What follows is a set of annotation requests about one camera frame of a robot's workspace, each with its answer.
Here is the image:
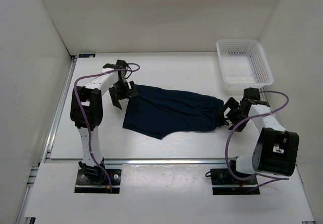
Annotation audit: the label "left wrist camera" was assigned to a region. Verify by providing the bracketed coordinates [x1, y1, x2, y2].
[102, 60, 130, 72]

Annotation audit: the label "navy blue shorts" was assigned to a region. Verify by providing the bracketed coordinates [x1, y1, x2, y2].
[123, 85, 225, 140]

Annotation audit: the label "blue label sticker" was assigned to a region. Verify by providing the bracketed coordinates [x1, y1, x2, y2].
[78, 53, 96, 58]

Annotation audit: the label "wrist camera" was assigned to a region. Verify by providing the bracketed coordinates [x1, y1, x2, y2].
[102, 60, 130, 72]
[240, 88, 270, 107]

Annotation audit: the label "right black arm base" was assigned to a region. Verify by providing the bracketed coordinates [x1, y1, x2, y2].
[205, 169, 260, 196]

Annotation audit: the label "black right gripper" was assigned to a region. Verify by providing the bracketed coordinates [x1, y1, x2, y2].
[216, 97, 250, 132]

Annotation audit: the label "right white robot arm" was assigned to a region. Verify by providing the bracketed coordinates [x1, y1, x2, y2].
[220, 97, 299, 184]

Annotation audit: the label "white perforated plastic basket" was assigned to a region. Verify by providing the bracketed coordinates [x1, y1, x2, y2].
[216, 39, 274, 94]

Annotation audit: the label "aluminium table edge rail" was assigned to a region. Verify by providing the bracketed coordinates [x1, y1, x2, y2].
[34, 158, 226, 166]

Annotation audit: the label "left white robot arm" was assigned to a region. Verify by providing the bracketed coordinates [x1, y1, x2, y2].
[70, 69, 138, 184]

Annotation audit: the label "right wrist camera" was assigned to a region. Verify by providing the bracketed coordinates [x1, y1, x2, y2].
[240, 88, 270, 107]

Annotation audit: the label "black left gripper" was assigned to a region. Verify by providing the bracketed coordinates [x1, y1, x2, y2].
[109, 81, 138, 108]

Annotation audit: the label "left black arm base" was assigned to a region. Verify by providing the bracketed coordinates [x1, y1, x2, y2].
[74, 161, 122, 194]

